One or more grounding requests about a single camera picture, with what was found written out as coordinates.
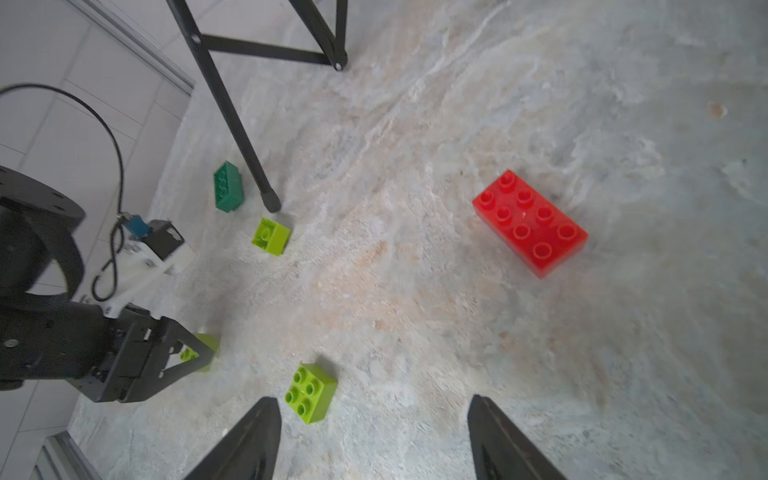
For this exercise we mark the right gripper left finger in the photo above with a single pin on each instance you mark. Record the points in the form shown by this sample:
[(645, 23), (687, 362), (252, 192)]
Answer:
[(249, 450)]

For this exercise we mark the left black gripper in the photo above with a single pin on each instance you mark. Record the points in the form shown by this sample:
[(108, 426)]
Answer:
[(125, 359)]

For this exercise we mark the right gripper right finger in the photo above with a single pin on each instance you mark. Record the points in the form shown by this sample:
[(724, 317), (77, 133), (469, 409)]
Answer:
[(500, 450)]

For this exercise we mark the dark green lego brick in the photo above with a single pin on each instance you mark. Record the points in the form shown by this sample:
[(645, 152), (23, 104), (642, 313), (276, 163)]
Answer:
[(228, 187)]

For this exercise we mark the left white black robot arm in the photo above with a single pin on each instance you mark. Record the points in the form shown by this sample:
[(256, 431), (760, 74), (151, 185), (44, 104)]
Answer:
[(41, 266)]

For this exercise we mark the red lego brick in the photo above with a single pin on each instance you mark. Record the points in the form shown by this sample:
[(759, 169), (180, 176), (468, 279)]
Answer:
[(540, 234)]

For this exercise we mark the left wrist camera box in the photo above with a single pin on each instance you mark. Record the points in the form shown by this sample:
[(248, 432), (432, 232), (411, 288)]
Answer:
[(145, 252)]

